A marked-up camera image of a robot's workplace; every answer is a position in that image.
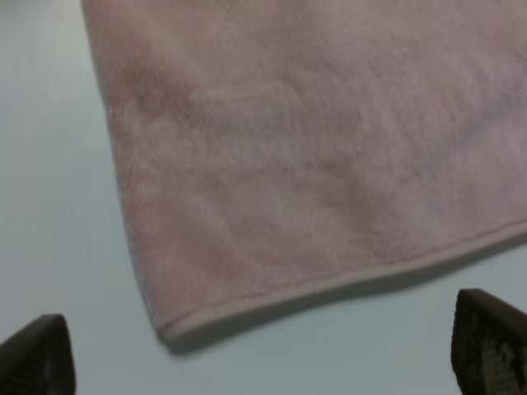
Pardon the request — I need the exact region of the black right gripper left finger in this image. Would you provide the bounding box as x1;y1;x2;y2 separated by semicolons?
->
1;314;76;395

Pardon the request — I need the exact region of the pink terry towel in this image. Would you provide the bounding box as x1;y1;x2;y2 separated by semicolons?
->
82;1;526;342

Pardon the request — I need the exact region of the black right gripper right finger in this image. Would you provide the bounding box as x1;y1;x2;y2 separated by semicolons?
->
450;289;526;395

